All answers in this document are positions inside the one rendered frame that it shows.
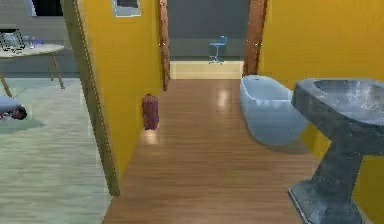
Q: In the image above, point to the grey stone pedestal sink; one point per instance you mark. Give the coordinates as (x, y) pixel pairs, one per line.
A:
(340, 110)

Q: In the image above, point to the round beige table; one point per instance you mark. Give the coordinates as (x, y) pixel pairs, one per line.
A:
(31, 51)

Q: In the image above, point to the blue glass bowl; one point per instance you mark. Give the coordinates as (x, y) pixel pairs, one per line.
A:
(36, 42)

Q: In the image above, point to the blue swivel chair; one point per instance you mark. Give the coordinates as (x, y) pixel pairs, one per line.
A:
(218, 45)

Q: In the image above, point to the pale blue bathtub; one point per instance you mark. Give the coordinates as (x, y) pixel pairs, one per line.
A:
(270, 110)

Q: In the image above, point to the framed wall picture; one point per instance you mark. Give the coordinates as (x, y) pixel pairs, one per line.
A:
(126, 7)

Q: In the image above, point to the grey seat with red base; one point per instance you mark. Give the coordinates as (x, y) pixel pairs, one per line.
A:
(9, 107)

